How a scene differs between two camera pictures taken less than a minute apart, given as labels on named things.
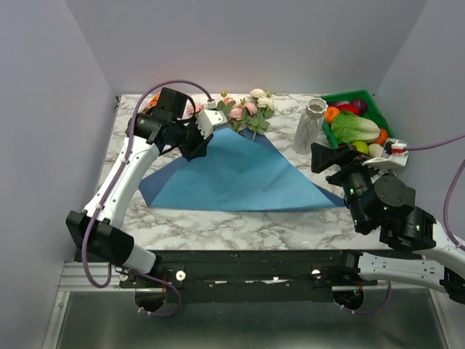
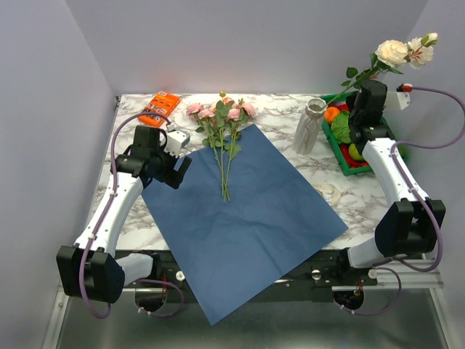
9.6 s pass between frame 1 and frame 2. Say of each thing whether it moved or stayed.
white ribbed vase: stayed
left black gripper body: moved
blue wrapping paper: moved
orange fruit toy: stayed
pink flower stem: moved
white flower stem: moved
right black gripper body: moved
